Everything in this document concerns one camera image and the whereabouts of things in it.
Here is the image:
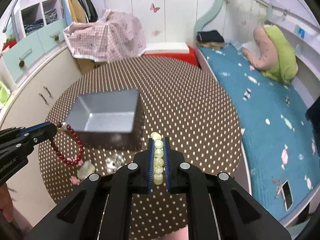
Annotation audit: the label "green and pink pillow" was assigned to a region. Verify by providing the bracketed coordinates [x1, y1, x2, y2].
[242, 25, 298, 85]

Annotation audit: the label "brown polka dot tablecloth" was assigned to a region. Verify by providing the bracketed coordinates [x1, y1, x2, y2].
[39, 56, 242, 239]

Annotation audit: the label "white shelf with clothes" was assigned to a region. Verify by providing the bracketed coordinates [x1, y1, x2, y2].
[13, 0, 62, 40]

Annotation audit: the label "red stool with white top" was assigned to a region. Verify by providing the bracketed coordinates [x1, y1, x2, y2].
[143, 42, 199, 67]

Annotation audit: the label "cardboard box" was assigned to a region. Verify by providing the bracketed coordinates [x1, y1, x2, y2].
[76, 59, 101, 75]

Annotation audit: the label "beige cabinet with handles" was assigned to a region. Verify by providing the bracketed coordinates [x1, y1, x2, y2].
[1, 46, 82, 226]

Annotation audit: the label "silver metal tin box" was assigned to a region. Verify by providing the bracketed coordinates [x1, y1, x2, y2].
[65, 89, 140, 133]

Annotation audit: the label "pale jade pendant charm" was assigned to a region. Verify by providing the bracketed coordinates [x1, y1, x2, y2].
[77, 160, 95, 180]

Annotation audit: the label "smartphone on bed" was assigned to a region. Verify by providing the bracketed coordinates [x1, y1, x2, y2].
[280, 180, 293, 211]

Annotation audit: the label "folded dark clothes stack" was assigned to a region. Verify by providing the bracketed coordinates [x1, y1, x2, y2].
[196, 30, 225, 49]

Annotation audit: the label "left hand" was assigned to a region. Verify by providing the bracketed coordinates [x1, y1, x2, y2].
[0, 184, 14, 223]

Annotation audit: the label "mint green drawers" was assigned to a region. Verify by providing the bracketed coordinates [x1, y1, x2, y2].
[3, 19, 66, 81]

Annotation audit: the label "hanging clothes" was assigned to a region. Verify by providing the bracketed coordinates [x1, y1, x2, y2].
[59, 0, 98, 26]

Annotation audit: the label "teal bed mattress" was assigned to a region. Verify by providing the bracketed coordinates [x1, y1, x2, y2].
[199, 44, 319, 225]

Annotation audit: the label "red bead bracelet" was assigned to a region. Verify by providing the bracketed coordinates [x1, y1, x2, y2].
[49, 121, 85, 167]

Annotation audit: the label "cream bead bracelet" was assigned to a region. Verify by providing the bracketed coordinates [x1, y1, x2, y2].
[150, 132, 165, 186]

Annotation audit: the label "pink checkered cloth cover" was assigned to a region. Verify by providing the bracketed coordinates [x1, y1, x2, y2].
[63, 9, 146, 62]

